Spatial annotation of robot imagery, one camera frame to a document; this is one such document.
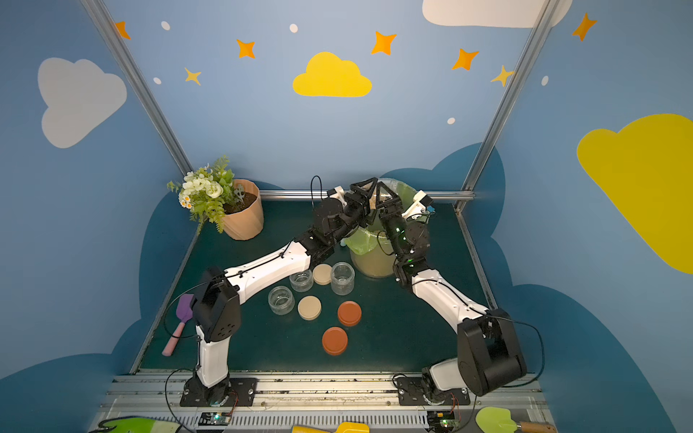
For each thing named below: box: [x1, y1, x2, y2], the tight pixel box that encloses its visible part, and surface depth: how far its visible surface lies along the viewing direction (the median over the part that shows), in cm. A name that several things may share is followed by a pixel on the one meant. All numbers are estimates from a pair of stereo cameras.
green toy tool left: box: [89, 415, 183, 433], surface depth 70 cm
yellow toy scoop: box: [291, 422, 371, 433], surface depth 70 cm
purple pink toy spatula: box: [161, 294, 195, 358], surface depth 86 cm
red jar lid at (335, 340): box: [322, 326, 349, 357], surface depth 84 cm
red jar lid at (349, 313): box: [337, 300, 362, 328], surface depth 90 cm
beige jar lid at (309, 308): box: [297, 294, 323, 322], surface depth 92 cm
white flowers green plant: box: [166, 154, 246, 236], surface depth 87 cm
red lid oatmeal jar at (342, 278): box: [330, 261, 356, 296], surface depth 93 cm
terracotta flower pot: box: [222, 178, 265, 240], surface depth 104 cm
